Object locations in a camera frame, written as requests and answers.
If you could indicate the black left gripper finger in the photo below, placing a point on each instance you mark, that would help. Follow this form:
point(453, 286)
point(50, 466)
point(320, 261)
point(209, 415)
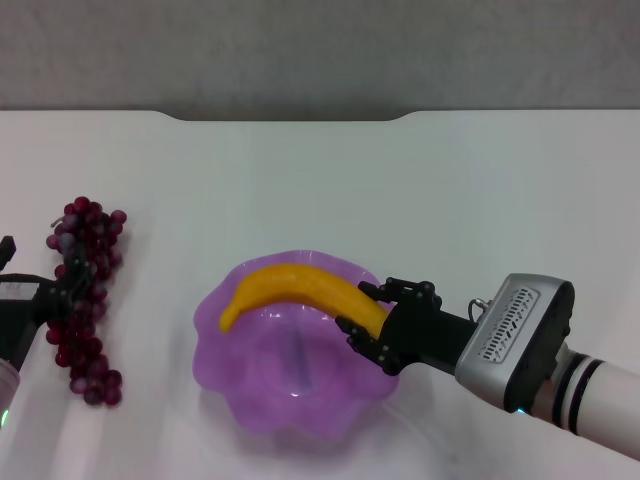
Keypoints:
point(6, 250)
point(75, 272)

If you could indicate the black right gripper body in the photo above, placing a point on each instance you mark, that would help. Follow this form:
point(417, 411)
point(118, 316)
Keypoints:
point(430, 335)

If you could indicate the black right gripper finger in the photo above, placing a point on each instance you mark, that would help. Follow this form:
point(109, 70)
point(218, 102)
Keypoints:
point(407, 290)
point(367, 342)

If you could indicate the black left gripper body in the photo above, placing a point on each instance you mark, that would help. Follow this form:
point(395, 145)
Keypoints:
point(22, 325)

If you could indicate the dark red grape bunch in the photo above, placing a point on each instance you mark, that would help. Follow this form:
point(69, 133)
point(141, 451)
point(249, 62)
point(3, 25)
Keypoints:
point(92, 235)

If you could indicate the yellow banana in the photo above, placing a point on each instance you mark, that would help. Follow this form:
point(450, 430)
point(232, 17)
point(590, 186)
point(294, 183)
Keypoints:
point(300, 285)

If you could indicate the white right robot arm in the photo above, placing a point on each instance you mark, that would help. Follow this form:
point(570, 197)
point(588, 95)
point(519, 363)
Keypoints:
point(595, 395)

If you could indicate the purple translucent scalloped bowl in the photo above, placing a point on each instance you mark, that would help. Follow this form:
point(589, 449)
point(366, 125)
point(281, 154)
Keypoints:
point(300, 415)

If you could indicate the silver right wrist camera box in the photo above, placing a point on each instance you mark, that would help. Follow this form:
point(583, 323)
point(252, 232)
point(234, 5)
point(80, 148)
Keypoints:
point(515, 340)

